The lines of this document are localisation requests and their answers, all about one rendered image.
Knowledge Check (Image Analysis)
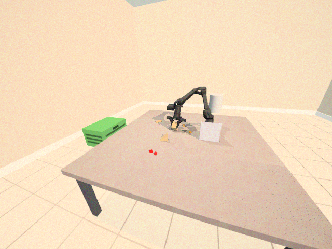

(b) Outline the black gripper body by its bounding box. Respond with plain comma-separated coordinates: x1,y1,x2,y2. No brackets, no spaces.
166,111,186,122

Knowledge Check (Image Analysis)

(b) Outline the tan triangular block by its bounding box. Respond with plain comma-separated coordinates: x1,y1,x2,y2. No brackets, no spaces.
160,132,168,141
171,122,177,131

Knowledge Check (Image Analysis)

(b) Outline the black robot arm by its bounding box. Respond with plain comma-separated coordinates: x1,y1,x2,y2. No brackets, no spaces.
167,86,214,123

